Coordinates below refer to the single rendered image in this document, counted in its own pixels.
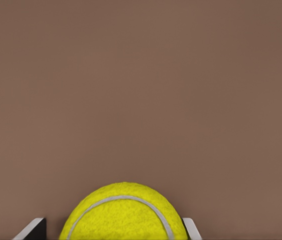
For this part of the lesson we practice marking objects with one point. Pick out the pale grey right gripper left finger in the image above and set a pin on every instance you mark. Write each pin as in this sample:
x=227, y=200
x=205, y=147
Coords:
x=34, y=230

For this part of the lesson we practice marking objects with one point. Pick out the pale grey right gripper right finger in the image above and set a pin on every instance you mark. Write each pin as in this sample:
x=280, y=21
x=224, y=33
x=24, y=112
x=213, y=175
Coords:
x=192, y=228

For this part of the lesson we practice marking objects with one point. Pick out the yellow tennis ball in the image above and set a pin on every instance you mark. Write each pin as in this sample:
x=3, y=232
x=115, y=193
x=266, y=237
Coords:
x=125, y=215

